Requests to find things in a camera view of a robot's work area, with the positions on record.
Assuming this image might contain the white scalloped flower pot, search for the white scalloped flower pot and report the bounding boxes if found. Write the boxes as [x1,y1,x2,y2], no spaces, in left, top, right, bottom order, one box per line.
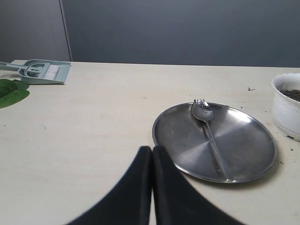
[271,73,300,141]

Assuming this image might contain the loose green leaf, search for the loose green leaf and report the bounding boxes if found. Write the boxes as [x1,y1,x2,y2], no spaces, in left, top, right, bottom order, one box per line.
[0,79,30,109]

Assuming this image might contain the dark contents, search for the dark contents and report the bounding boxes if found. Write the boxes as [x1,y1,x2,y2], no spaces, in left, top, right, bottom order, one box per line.
[280,90,300,102]

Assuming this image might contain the stainless steel spork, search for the stainless steel spork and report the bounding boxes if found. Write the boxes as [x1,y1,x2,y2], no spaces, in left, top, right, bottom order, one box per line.
[191,99,234,183]

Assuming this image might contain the round stainless steel plate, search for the round stainless steel plate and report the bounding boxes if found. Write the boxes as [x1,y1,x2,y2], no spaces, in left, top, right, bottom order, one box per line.
[152,103,278,183]

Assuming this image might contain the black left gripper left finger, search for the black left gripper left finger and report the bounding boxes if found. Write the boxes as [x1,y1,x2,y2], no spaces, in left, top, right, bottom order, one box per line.
[69,146,152,225]

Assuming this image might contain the green dustpan with brush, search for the green dustpan with brush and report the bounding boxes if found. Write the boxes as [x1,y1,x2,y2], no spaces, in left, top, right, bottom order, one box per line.
[0,59,71,85]

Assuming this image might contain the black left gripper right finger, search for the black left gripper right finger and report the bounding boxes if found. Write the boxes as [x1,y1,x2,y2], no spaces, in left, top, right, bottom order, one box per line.
[153,146,242,225]

